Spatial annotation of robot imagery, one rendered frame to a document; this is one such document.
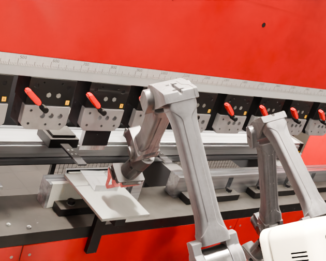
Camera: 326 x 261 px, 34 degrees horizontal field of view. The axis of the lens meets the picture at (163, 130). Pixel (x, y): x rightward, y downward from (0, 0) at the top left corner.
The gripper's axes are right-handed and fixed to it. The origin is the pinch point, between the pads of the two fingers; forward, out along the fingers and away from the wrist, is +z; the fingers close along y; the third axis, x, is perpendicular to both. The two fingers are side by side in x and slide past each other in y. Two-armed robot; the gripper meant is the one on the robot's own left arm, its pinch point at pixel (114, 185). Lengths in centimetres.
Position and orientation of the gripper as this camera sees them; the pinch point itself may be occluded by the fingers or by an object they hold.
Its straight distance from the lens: 174.9
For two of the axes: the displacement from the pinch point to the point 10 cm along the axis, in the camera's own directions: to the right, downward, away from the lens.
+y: -7.7, -0.1, -6.3
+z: -5.4, 5.2, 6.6
